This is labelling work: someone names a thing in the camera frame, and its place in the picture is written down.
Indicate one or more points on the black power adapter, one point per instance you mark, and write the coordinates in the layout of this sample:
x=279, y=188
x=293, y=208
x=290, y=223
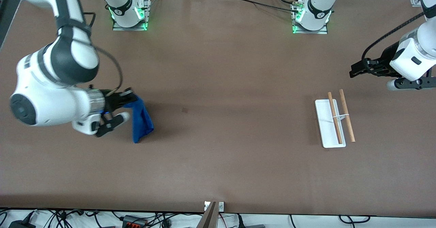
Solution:
x=20, y=224

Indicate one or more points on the small metal bracket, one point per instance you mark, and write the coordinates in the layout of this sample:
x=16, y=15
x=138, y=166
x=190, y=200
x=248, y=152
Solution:
x=221, y=206

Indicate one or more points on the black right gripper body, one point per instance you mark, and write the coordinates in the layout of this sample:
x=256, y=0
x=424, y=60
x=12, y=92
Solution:
x=111, y=101

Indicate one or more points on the black plug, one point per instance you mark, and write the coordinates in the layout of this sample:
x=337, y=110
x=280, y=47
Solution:
x=240, y=221

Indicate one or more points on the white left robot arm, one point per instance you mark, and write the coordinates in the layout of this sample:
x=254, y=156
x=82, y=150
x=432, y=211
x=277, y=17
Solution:
x=405, y=63

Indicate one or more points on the aluminium frame profile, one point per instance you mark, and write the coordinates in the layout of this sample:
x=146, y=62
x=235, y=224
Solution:
x=415, y=0

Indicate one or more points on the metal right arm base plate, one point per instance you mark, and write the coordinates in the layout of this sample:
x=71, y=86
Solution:
x=117, y=28

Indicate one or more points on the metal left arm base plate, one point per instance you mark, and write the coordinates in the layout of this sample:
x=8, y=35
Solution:
x=323, y=31

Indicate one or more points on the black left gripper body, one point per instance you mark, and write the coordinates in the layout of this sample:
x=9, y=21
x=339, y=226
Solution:
x=385, y=60

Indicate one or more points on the grey camera post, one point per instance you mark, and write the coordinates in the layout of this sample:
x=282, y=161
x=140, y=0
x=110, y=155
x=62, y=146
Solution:
x=208, y=219

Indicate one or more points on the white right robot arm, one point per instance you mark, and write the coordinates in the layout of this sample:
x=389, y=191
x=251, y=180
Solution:
x=51, y=102

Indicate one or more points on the blue towel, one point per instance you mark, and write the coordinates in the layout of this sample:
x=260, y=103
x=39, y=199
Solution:
x=143, y=122

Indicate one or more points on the red and black connector box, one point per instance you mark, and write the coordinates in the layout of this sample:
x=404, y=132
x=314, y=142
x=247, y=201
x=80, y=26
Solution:
x=134, y=222

